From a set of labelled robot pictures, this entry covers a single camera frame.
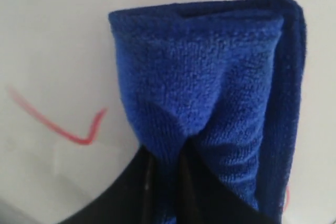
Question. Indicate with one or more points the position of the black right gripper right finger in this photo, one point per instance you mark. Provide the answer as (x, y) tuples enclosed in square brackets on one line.
[(202, 199)]

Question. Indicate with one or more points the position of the white board with aluminium frame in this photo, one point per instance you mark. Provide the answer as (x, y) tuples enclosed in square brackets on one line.
[(64, 134)]

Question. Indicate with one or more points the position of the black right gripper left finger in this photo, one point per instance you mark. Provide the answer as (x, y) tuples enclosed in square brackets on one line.
[(130, 199)]

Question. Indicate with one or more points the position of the blue microfiber cloth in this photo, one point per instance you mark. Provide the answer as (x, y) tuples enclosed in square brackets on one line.
[(222, 76)]

